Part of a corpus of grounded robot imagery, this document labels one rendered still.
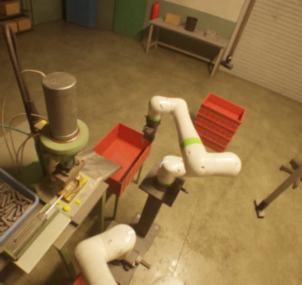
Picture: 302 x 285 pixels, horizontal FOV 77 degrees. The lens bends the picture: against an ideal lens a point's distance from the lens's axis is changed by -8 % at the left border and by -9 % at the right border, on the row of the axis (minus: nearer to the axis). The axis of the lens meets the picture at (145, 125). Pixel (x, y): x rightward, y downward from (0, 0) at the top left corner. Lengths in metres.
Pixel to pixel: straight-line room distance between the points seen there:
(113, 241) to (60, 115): 0.59
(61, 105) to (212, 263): 2.11
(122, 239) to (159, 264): 1.27
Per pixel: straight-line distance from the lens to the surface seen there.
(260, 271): 2.71
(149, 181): 1.50
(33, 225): 1.20
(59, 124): 0.85
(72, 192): 1.27
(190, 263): 2.36
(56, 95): 0.77
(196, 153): 0.95
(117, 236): 1.03
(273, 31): 5.93
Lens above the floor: 2.14
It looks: 41 degrees down
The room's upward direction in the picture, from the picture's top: 13 degrees clockwise
